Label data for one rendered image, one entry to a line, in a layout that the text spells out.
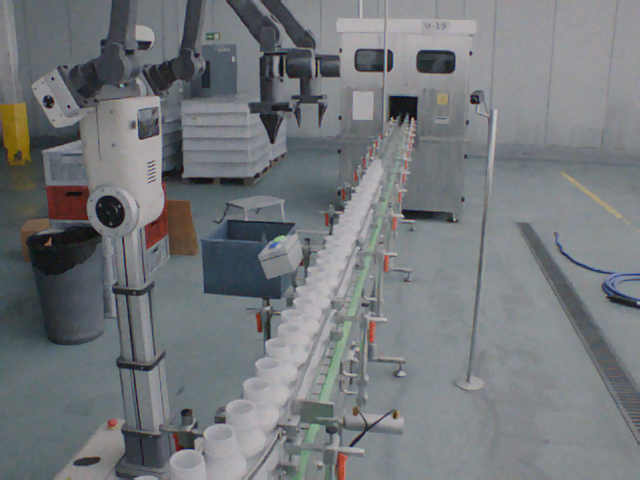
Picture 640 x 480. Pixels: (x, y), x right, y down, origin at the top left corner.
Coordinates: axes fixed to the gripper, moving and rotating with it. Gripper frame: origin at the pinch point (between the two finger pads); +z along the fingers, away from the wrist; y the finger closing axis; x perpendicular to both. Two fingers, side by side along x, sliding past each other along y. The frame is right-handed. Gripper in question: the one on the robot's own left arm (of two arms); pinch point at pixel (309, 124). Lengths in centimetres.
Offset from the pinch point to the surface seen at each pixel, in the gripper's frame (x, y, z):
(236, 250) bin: -21, 33, 48
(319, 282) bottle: 74, -16, 24
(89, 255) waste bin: -107, 152, 83
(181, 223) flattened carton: -276, 167, 109
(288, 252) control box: 37.6, -1.2, 29.3
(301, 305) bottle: 86, -15, 23
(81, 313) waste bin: -101, 159, 117
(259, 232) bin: -52, 32, 50
